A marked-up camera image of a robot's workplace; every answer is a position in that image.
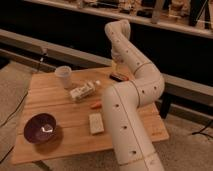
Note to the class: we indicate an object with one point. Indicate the black eraser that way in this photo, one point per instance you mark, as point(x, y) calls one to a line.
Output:
point(118, 78)

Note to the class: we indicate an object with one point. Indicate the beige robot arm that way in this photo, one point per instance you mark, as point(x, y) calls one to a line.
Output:
point(132, 145)

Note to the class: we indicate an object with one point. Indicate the orange carrot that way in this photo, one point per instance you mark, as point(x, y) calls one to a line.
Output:
point(96, 105)

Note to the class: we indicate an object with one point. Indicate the plastic bottle with label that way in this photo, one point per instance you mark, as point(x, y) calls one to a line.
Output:
point(87, 89)

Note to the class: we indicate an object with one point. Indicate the white rectangular sponge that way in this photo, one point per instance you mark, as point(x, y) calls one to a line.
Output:
point(96, 123)

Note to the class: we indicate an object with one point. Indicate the translucent plastic cup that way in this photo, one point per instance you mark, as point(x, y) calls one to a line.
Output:
point(63, 73)

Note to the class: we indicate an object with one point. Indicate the purple bowl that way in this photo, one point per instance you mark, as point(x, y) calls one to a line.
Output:
point(40, 128)

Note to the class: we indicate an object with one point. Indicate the cluttered background shelf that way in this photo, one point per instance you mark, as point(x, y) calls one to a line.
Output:
point(162, 20)

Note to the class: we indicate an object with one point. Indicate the long beige bench rail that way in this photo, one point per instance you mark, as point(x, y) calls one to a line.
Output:
point(176, 86)

